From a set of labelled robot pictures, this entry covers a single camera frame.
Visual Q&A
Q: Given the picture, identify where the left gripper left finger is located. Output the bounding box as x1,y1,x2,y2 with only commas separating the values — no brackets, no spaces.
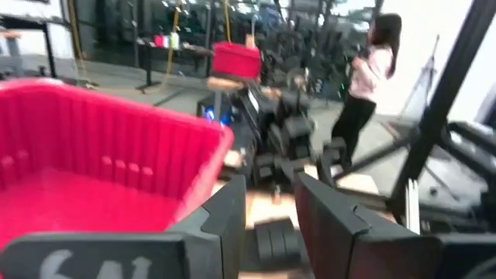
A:
0,174,248,279

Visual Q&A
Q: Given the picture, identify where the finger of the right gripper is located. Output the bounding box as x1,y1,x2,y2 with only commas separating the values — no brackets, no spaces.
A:
252,153,281,186
316,136,349,183

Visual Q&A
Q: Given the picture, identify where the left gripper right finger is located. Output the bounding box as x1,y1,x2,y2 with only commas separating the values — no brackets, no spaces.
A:
293,170,496,279

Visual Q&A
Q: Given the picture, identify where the black rubber slide sandal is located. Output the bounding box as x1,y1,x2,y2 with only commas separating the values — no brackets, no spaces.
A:
253,218,302,273

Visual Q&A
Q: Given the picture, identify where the red plastic bin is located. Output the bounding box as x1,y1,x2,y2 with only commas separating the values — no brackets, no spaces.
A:
0,77,236,253
212,41,264,81

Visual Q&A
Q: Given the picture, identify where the person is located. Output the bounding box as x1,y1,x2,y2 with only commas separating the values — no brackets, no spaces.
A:
331,12,403,170

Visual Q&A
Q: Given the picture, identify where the long dark work table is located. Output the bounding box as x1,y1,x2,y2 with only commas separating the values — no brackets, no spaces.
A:
135,38,216,92

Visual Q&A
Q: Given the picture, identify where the black side table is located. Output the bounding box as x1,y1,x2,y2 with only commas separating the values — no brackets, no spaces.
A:
0,15,57,78

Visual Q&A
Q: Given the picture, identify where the black aluminium rig frame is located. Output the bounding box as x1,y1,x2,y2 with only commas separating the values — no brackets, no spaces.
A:
332,0,496,233

